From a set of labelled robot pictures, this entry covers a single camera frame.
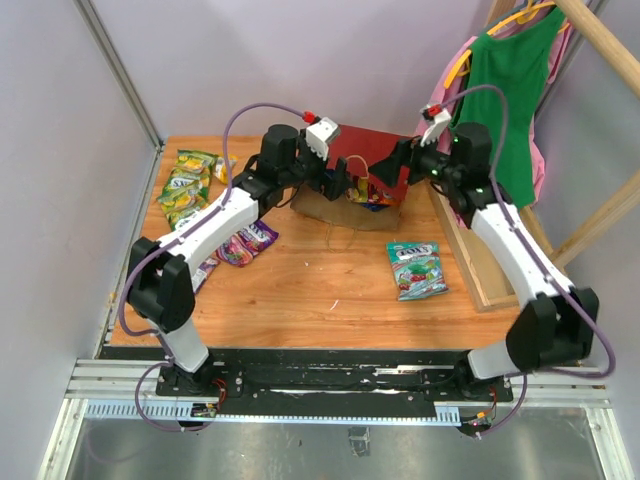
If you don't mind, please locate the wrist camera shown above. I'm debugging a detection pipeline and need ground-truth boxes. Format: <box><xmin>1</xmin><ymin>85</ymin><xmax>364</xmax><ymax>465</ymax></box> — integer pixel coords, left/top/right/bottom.
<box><xmin>304</xmin><ymin>117</ymin><xmax>341</xmax><ymax>161</ymax></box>
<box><xmin>420</xmin><ymin>104</ymin><xmax>451</xmax><ymax>147</ymax></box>

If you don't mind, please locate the red snack packet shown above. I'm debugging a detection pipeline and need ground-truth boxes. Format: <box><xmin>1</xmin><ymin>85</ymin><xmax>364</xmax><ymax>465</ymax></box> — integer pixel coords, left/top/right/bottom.
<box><xmin>215</xmin><ymin>220</ymin><xmax>279</xmax><ymax>267</ymax></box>

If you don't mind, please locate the yellow clothes hanger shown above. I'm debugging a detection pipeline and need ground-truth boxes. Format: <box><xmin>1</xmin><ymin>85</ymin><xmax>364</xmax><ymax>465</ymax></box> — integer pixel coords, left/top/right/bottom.
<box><xmin>443</xmin><ymin>1</ymin><xmax>556</xmax><ymax>89</ymax></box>

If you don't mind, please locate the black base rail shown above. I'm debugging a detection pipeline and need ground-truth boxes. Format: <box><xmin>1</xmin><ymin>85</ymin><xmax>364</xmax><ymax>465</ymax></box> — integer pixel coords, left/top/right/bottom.
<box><xmin>154</xmin><ymin>347</ymin><xmax>516</xmax><ymax>421</ymax></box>

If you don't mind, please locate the purple snack packet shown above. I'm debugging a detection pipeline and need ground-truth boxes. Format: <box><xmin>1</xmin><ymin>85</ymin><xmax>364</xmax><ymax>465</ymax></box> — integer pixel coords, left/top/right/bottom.
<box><xmin>191</xmin><ymin>256</ymin><xmax>220</xmax><ymax>295</ymax></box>

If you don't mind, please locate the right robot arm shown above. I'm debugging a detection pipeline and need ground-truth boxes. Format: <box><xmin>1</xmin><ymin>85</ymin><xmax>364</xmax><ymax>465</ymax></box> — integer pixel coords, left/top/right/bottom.
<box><xmin>368</xmin><ymin>122</ymin><xmax>599</xmax><ymax>400</ymax></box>

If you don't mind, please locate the green tank top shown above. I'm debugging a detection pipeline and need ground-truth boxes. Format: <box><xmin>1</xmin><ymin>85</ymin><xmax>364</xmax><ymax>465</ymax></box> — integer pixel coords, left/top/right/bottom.
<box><xmin>452</xmin><ymin>8</ymin><xmax>565</xmax><ymax>208</ymax></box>

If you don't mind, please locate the wooden clothes rack frame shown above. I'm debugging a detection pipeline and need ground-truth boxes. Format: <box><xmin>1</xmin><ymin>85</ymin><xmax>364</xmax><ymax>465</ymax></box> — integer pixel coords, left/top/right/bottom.
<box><xmin>424</xmin><ymin>0</ymin><xmax>640</xmax><ymax>314</ymax></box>

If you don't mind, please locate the blue Doritos chips packet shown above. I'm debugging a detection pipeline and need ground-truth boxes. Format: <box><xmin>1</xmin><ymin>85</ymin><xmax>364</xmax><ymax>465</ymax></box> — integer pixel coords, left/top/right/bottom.
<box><xmin>321</xmin><ymin>169</ymin><xmax>388</xmax><ymax>212</ymax></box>

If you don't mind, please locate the white cable duct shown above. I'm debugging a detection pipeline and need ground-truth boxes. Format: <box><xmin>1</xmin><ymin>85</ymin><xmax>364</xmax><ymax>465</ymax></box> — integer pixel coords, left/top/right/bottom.
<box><xmin>85</xmin><ymin>397</ymin><xmax>461</xmax><ymax>426</ymax></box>

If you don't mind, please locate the orange Fox's fruits packet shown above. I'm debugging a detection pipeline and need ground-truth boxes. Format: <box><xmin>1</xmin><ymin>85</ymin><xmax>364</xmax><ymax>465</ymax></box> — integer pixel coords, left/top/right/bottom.
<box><xmin>355</xmin><ymin>177</ymin><xmax>401</xmax><ymax>207</ymax></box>

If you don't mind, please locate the red brown paper bag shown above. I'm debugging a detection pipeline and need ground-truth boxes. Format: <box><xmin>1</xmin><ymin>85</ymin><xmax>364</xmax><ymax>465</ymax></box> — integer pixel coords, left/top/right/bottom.
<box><xmin>282</xmin><ymin>125</ymin><xmax>426</xmax><ymax>256</ymax></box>

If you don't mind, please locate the yellow snack packet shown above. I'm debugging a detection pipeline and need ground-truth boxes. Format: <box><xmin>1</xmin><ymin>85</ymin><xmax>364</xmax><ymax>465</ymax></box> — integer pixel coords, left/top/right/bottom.
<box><xmin>212</xmin><ymin>155</ymin><xmax>238</xmax><ymax>184</ymax></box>

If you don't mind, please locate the teal candy packet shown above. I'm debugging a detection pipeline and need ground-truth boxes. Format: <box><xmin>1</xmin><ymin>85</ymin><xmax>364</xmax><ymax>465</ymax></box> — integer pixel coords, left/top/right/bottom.
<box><xmin>386</xmin><ymin>242</ymin><xmax>449</xmax><ymax>301</ymax></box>

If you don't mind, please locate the aluminium corner post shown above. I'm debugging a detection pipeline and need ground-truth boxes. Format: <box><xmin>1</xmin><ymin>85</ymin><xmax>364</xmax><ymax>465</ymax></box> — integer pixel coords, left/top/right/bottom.
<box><xmin>72</xmin><ymin>0</ymin><xmax>165</xmax><ymax>151</ymax></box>

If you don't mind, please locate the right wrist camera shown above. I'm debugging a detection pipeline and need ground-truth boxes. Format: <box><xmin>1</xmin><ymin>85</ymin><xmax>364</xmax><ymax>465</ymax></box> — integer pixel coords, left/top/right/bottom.
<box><xmin>420</xmin><ymin>104</ymin><xmax>451</xmax><ymax>147</ymax></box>

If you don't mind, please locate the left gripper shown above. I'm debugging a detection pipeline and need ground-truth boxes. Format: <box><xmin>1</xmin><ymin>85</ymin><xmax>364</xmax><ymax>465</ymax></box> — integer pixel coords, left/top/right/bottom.
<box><xmin>281</xmin><ymin>130</ymin><xmax>353</xmax><ymax>201</ymax></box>

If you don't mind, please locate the pink shirt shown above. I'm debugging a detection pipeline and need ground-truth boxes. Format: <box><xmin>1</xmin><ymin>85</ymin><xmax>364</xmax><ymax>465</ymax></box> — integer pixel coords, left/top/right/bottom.
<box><xmin>430</xmin><ymin>21</ymin><xmax>572</xmax><ymax>206</ymax></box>

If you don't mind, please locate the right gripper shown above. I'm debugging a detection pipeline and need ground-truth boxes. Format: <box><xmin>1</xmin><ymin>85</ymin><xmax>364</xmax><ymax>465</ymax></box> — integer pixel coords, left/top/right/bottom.
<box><xmin>367</xmin><ymin>127</ymin><xmax>461</xmax><ymax>189</ymax></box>

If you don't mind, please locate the green Fox's candy packet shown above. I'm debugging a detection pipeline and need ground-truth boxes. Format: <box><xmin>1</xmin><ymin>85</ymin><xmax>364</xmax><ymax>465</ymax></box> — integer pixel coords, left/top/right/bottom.
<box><xmin>175</xmin><ymin>150</ymin><xmax>218</xmax><ymax>174</ymax></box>

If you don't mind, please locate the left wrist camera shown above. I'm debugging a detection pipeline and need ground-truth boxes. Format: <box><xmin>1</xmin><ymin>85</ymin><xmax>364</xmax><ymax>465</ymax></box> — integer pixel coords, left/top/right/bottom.
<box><xmin>304</xmin><ymin>117</ymin><xmax>341</xmax><ymax>161</ymax></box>

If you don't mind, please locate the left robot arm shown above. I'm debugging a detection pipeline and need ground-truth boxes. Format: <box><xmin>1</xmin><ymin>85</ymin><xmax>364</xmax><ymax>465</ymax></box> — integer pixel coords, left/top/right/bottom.
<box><xmin>123</xmin><ymin>117</ymin><xmax>349</xmax><ymax>396</ymax></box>

